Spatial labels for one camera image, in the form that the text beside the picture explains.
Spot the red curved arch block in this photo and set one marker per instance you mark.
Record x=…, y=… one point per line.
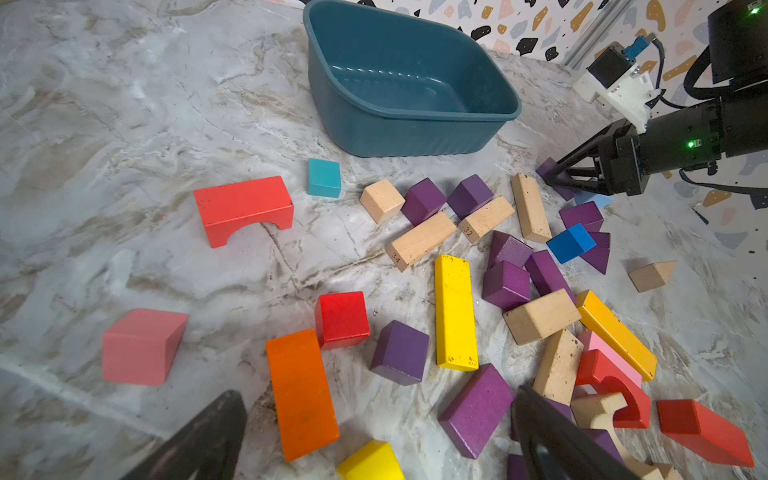
x=600, y=373

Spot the pink long block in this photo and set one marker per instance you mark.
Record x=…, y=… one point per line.
x=591, y=341

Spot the yellow cube red cross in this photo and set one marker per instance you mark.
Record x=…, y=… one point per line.
x=376, y=460

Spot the light blue block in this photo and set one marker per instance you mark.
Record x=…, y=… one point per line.
x=600, y=201

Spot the teal plastic storage bin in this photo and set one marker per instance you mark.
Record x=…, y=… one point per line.
x=387, y=84

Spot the purple flat block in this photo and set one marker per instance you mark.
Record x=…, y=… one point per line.
x=476, y=412

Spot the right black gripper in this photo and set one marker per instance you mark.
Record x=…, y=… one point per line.
x=610, y=157

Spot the teal small cube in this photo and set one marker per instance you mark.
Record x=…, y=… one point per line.
x=324, y=178

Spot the blue cube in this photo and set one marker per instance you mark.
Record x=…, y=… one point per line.
x=572, y=243

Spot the natural wood long block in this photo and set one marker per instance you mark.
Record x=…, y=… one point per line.
x=532, y=216

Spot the natural wood wedge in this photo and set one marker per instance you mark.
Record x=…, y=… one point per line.
x=652, y=276

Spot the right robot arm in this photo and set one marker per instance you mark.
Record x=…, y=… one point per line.
x=728, y=81

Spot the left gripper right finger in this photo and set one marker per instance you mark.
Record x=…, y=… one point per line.
x=554, y=448

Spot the pink wedge block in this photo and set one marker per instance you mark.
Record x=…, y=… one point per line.
x=140, y=348

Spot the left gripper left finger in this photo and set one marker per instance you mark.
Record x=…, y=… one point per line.
x=207, y=447

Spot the purple cube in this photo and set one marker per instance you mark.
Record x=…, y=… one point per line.
x=401, y=354

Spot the red rectangular block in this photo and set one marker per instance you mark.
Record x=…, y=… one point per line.
x=704, y=432

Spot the purple wedge block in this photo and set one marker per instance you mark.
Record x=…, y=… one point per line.
x=598, y=257

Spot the amber yellow long block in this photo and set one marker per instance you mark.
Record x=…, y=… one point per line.
x=598, y=318

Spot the orange block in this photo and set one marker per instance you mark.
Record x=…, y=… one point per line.
x=304, y=407

